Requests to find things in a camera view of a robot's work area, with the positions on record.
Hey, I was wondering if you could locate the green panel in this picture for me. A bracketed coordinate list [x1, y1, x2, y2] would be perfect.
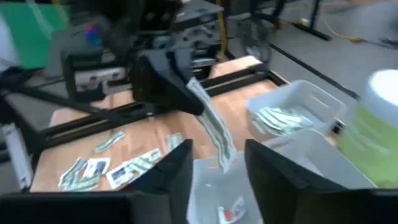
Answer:
[0, 2, 69, 71]

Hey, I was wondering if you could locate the black metal floor stand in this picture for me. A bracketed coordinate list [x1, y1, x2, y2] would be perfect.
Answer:
[248, 0, 333, 42]

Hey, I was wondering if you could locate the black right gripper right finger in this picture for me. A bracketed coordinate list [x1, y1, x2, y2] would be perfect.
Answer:
[244, 139, 398, 224]

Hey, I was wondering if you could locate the crumpled white packet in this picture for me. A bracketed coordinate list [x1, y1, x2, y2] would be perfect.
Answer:
[105, 164, 134, 190]

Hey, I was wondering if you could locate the silver table edge bracket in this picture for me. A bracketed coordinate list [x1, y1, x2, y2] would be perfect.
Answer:
[2, 123, 34, 190]

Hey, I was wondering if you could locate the yellow floor cable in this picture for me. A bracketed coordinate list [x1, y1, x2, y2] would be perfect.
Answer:
[298, 17, 364, 44]

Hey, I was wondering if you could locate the red print white packet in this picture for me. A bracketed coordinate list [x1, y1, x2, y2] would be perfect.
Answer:
[217, 195, 247, 224]

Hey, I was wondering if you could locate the dark print white packet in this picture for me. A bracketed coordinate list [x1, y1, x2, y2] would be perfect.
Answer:
[82, 157, 111, 179]

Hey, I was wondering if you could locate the green wipes canister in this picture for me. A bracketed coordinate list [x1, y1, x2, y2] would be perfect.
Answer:
[337, 68, 398, 189]

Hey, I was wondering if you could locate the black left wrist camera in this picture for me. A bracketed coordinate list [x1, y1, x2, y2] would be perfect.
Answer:
[60, 49, 130, 102]

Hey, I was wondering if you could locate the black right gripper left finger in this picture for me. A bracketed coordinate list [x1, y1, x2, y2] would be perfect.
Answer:
[0, 139, 194, 224]

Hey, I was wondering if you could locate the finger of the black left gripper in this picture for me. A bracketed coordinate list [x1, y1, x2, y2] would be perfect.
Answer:
[129, 49, 205, 116]
[167, 45, 196, 84]

